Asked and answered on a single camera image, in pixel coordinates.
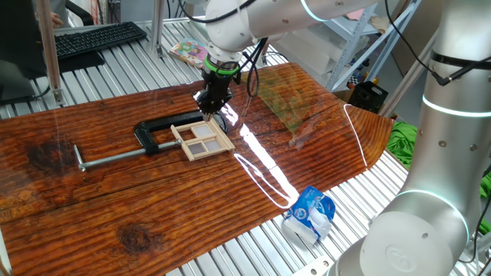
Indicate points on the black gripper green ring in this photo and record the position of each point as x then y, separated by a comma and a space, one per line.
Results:
218, 84

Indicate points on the small sliding window pane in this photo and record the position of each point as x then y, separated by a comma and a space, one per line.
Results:
202, 131

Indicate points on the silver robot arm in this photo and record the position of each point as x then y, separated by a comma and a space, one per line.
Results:
441, 153

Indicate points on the person hand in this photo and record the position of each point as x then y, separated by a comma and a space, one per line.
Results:
56, 20

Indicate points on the colourful picture book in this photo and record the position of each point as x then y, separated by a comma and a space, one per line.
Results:
188, 51

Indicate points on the black C-clamp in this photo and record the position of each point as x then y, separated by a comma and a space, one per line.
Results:
144, 134

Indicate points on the white foam boxes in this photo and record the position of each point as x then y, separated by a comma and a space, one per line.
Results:
307, 50

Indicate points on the wood grain table mat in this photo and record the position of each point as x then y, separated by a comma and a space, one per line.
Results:
153, 211

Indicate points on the black computer keyboard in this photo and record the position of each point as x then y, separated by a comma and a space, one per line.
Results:
99, 38

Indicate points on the blue tissue pack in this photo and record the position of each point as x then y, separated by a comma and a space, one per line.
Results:
307, 209

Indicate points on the white metal shelf rack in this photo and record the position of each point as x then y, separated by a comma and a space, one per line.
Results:
345, 27

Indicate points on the black office chair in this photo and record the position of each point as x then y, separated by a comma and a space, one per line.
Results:
86, 14

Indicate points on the black plastic crate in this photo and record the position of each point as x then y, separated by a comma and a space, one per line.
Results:
366, 97

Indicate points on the green cloth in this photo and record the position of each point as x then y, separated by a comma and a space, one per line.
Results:
401, 142

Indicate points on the black computer monitor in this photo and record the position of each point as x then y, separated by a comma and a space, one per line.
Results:
19, 46

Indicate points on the wooden miniature window frame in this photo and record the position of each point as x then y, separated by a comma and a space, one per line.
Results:
224, 138

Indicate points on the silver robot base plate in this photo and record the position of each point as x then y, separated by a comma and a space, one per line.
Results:
314, 268

